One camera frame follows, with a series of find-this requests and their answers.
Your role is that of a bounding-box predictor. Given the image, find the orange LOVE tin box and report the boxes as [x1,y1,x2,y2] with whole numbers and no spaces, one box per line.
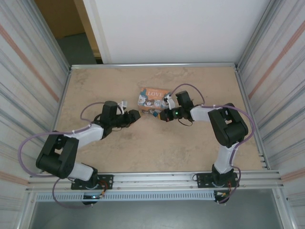
[137,87,171,115]

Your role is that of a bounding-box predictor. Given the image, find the aluminium table side bar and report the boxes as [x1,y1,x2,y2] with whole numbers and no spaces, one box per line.
[234,66,271,171]
[44,68,73,172]

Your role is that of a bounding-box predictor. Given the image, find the aluminium table edge bar long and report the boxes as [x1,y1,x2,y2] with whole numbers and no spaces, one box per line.
[70,62,239,70]

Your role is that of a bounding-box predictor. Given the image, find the brown cardboard panel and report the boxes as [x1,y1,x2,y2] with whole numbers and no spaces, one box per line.
[35,0,86,39]

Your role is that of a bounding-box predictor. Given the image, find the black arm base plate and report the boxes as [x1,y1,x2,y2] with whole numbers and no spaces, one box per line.
[71,174,114,191]
[193,172,240,189]

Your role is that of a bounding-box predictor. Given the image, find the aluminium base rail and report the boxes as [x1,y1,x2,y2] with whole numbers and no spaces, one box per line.
[27,169,285,193]

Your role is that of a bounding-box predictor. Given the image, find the grey slotted cable duct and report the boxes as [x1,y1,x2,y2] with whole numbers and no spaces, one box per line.
[35,192,215,203]

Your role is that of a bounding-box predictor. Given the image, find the white door frame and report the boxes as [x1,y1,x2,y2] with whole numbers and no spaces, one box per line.
[82,0,112,64]

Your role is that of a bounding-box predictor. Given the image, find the aluminium frame upright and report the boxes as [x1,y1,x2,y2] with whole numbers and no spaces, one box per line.
[25,0,72,71]
[237,0,282,70]

